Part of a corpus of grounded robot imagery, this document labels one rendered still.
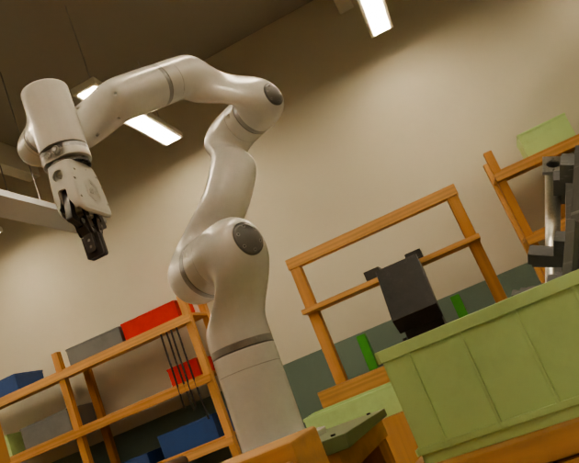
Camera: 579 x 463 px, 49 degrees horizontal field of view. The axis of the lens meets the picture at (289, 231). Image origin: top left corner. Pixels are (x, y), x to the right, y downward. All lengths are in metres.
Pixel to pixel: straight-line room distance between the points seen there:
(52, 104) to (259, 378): 0.60
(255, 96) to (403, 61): 5.30
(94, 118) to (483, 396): 0.87
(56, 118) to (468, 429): 0.83
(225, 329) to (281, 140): 5.56
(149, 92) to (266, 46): 5.77
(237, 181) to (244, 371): 0.39
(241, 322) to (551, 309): 0.53
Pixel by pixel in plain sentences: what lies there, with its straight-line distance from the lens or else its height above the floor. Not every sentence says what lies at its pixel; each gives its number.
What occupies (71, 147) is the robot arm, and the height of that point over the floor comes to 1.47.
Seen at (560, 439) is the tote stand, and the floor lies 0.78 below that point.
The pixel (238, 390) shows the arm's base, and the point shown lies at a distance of 1.16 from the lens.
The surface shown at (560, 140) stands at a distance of 5.79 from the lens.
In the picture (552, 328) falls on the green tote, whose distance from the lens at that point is 0.91.
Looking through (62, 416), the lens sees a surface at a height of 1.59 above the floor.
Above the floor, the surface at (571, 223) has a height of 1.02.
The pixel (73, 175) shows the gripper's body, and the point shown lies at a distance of 1.13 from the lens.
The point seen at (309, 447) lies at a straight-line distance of 0.87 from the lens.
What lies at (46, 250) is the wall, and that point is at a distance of 7.74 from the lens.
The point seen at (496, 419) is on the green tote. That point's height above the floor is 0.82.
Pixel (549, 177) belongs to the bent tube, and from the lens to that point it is 1.38.
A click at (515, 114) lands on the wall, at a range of 6.41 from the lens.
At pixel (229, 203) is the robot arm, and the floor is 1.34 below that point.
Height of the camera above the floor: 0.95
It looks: 13 degrees up
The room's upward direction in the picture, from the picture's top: 22 degrees counter-clockwise
